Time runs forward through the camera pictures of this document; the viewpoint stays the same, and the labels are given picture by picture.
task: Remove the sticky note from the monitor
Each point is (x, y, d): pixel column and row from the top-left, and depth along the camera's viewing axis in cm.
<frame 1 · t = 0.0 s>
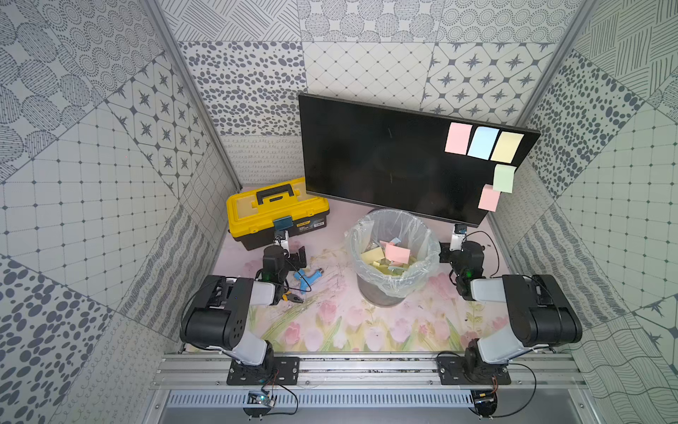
left hand: (287, 244, 94), fingers open
right hand: (445, 241, 95), fingers open
black flat monitor: (396, 159, 95), point 28 cm above the table
pink sticky note lower: (489, 198, 76), point 33 cm above the table
yellow black toolbox: (251, 215, 90), point 18 cm above the table
grey bin with plastic liner: (394, 254, 79), point 19 cm above the table
yellow black pliers: (289, 296, 89), point 2 cm above the table
blue plastic tool: (305, 281, 96), on the table

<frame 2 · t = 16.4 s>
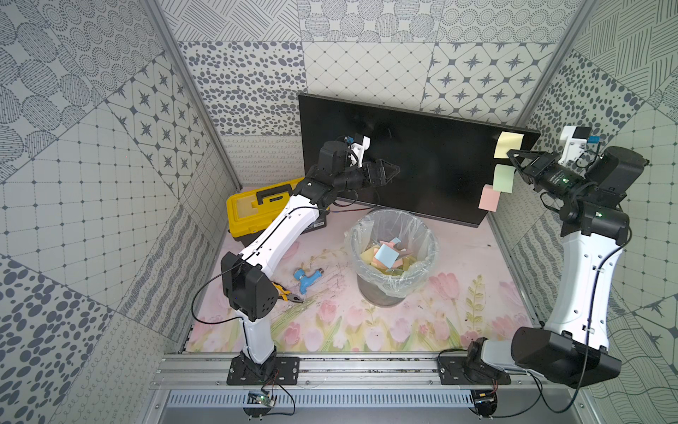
left hand: (388, 164, 72), fingers open
right hand: (505, 156, 61), fingers closed
the named things where they were.

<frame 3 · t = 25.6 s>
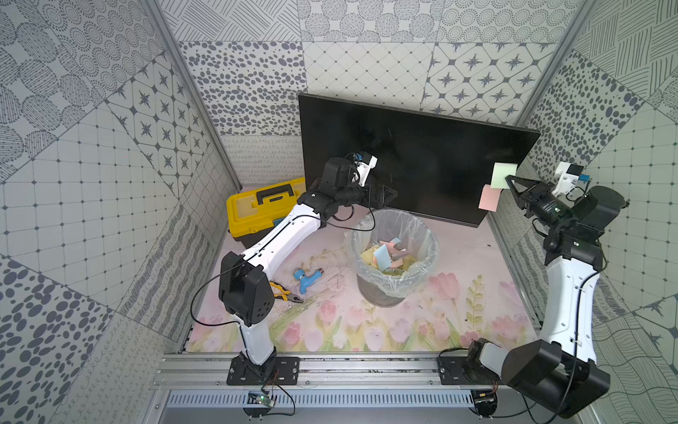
left hand: (384, 183, 76), fingers open
right hand: (502, 180, 65), fingers closed
the named things where they were.

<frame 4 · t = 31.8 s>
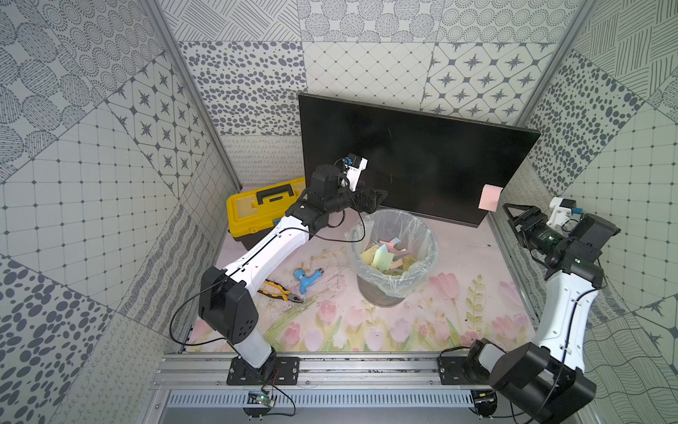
left hand: (373, 180, 75), fingers open
right hand: (503, 214, 71), fingers open
the named things where they were.

